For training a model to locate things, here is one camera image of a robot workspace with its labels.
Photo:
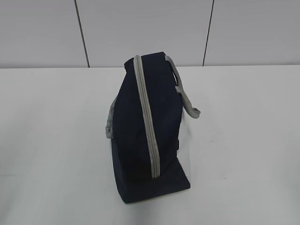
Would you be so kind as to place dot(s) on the navy blue lunch bag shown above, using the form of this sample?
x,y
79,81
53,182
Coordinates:
x,y
143,126

